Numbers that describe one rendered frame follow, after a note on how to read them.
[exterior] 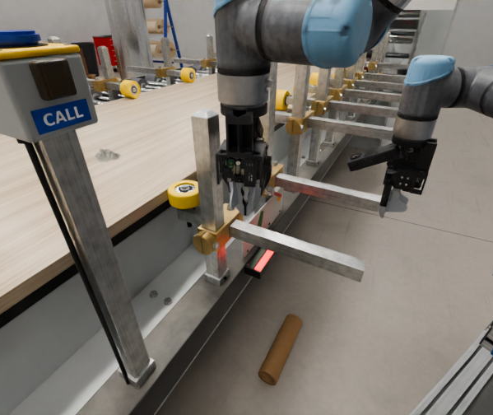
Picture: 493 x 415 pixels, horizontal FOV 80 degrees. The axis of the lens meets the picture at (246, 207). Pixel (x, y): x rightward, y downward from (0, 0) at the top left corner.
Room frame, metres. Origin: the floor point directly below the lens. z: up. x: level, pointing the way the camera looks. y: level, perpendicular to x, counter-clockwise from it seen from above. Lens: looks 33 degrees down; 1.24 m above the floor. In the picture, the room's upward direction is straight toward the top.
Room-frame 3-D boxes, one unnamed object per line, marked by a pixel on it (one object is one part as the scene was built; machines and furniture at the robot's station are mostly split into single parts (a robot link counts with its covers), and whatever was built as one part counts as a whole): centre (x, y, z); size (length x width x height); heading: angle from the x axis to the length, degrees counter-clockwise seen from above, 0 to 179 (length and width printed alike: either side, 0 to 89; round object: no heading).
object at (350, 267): (0.50, -0.03, 0.84); 0.44 x 0.03 x 0.04; 61
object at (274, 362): (0.74, -0.15, 0.04); 0.30 x 0.08 x 0.08; 151
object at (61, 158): (0.28, 0.20, 0.93); 0.05 x 0.05 x 0.45; 61
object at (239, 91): (0.45, 0.00, 1.15); 0.08 x 0.08 x 0.05
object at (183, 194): (0.60, 0.14, 0.85); 0.08 x 0.08 x 0.11
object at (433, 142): (0.61, -0.36, 0.96); 0.09 x 0.08 x 0.12; 62
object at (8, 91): (0.28, 0.20, 1.18); 0.07 x 0.07 x 0.08; 61
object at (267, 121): (0.73, -0.05, 0.93); 0.04 x 0.04 x 0.48; 61
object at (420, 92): (0.61, -0.35, 1.12); 0.09 x 0.08 x 0.11; 90
